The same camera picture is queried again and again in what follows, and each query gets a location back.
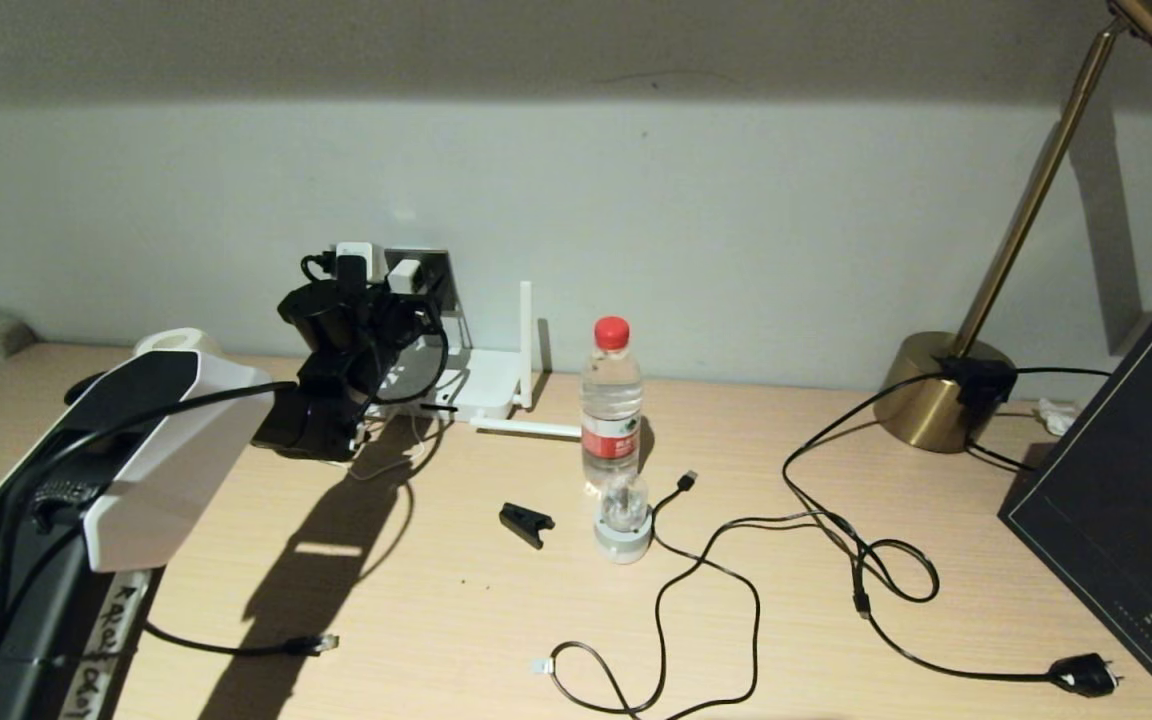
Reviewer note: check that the white router with antennas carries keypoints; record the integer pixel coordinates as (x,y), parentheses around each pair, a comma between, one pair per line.
(491,385)

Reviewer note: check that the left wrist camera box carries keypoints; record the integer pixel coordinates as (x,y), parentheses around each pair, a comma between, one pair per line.
(354,265)

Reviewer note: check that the grey wall socket plate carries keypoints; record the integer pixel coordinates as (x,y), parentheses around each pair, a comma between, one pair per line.
(441,290)

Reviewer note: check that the white toilet paper roll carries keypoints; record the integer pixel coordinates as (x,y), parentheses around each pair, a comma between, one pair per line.
(176,340)

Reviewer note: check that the small white crumpled item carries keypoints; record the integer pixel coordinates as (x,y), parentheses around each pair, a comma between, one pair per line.
(1051,418)

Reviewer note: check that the brass desk lamp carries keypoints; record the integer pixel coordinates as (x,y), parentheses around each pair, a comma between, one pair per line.
(926,400)

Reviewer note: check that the small black clip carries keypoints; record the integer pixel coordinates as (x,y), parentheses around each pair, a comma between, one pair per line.
(524,523)

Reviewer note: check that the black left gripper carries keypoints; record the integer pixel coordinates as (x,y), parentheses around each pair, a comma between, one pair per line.
(371,345)

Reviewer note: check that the water bottle red cap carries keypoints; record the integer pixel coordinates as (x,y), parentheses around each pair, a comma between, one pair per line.
(611,400)

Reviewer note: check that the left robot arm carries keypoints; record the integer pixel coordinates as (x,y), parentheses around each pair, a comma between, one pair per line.
(146,460)

